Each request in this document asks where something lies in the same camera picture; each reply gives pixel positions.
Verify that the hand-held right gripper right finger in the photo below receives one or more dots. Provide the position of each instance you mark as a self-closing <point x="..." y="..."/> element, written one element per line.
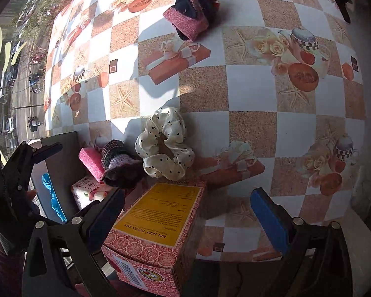
<point x="270" y="219"/>

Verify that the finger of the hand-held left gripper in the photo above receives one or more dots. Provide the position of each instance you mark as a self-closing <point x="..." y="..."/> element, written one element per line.
<point x="44" y="153"/>

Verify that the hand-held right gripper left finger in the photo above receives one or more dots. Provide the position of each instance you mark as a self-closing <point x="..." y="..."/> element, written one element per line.
<point x="106" y="216"/>

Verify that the white box with black side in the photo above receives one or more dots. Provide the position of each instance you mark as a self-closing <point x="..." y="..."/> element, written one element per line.
<point x="58" y="167"/>

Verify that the red patterned medicine box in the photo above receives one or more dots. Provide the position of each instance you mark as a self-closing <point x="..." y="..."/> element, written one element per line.
<point x="160" y="222"/>

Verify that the person's left forearm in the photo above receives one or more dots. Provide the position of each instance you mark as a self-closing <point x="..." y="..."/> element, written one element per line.
<point x="3" y="266"/>

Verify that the person's left hand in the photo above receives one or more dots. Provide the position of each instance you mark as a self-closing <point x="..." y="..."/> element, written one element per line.
<point x="32" y="195"/>

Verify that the dark sequined sock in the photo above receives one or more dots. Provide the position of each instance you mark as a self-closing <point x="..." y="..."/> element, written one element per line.
<point x="119" y="164"/>

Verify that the cream polka dot scrunchie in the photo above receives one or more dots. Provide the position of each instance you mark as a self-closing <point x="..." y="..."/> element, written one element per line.
<point x="164" y="148"/>

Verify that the beige bench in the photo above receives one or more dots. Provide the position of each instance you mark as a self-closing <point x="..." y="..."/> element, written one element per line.
<point x="363" y="253"/>

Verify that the checkered printed tablecloth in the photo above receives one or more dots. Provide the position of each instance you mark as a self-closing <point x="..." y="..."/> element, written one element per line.
<point x="250" y="105"/>

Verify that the pink and black headband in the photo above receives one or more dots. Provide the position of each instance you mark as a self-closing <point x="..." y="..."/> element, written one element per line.
<point x="191" y="15"/>

